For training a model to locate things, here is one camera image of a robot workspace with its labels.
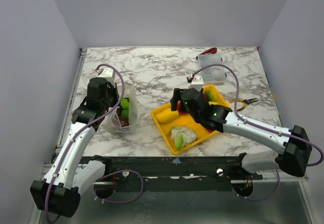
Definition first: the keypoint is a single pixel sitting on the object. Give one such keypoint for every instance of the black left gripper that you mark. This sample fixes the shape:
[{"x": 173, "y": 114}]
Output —
[{"x": 115, "y": 90}]

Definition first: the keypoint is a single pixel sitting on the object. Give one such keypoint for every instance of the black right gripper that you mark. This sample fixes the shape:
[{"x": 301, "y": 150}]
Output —
[{"x": 183, "y": 98}]

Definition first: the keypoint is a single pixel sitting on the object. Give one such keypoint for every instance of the green toy watermelon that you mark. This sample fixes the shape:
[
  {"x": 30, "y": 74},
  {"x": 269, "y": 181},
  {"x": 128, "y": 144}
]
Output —
[{"x": 125, "y": 103}]

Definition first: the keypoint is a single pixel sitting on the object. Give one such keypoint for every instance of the clear dotted zip top bag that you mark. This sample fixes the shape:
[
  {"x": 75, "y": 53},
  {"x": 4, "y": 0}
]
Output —
[{"x": 112, "y": 122}]

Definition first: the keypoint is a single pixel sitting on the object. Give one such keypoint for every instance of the dark purple toy plum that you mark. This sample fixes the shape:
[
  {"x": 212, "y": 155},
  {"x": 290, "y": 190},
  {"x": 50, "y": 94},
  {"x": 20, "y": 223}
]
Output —
[{"x": 123, "y": 122}]

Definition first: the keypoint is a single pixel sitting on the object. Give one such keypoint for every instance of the green toy bell pepper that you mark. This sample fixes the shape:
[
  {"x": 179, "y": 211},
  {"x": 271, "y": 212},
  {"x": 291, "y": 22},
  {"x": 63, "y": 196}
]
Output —
[{"x": 125, "y": 114}]

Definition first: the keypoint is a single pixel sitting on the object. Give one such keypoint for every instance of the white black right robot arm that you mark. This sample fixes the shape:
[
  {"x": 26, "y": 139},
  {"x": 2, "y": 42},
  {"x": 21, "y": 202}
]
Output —
[{"x": 288, "y": 152}]

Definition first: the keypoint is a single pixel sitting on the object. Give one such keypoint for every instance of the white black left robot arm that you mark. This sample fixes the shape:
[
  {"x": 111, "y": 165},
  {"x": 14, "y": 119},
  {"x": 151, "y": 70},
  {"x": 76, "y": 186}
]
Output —
[{"x": 60, "y": 190}]

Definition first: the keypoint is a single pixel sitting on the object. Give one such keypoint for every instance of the red toy bell pepper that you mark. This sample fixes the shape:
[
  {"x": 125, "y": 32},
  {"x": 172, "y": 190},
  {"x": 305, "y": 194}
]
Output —
[{"x": 181, "y": 108}]

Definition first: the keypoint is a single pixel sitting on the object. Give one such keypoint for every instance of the yellow plastic tray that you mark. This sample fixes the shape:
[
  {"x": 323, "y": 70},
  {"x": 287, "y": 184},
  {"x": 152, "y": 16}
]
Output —
[{"x": 182, "y": 120}]

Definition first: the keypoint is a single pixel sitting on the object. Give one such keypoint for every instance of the green yellow toy mango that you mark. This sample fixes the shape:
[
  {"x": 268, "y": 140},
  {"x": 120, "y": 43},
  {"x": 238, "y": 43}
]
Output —
[{"x": 211, "y": 95}]

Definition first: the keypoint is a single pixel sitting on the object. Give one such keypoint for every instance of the yellow toy banana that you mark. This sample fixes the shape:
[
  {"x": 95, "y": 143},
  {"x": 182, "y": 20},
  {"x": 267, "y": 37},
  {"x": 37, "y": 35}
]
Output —
[{"x": 214, "y": 103}]

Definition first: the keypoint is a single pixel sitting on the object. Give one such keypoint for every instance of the clear plastic screw box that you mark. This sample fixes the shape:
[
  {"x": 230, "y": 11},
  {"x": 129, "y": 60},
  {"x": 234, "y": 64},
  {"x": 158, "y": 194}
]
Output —
[{"x": 212, "y": 75}]

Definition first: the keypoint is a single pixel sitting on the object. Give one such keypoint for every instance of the white toy cauliflower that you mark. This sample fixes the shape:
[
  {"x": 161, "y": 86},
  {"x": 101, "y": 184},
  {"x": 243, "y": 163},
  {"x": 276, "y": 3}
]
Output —
[{"x": 182, "y": 136}]

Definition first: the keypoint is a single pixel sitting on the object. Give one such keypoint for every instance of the red black utility knife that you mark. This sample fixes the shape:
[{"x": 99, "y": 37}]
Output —
[{"x": 209, "y": 51}]

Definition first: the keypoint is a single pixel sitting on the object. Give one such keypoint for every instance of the black front mounting bar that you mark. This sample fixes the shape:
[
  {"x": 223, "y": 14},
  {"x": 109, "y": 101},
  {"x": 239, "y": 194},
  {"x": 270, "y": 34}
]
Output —
[{"x": 170, "y": 174}]

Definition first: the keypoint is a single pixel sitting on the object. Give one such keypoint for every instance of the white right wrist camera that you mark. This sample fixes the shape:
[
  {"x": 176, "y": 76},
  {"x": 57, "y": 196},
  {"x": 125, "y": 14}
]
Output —
[{"x": 195, "y": 82}]

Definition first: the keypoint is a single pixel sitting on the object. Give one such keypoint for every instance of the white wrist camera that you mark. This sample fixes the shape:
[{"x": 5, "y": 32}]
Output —
[
  {"x": 107, "y": 73},
  {"x": 195, "y": 82}
]

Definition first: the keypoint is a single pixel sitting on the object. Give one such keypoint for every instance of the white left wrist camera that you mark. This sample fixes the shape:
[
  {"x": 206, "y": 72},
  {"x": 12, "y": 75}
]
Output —
[{"x": 107, "y": 73}]

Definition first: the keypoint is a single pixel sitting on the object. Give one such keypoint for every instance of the yellow handled pliers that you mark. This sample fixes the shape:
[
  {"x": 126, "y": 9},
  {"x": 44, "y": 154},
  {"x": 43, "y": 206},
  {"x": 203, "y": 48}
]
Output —
[{"x": 245, "y": 102}]

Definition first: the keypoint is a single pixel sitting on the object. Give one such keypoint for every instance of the aluminium rail front right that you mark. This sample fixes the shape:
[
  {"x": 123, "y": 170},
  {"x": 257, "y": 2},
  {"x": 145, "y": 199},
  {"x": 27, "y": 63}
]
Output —
[{"x": 271, "y": 176}]

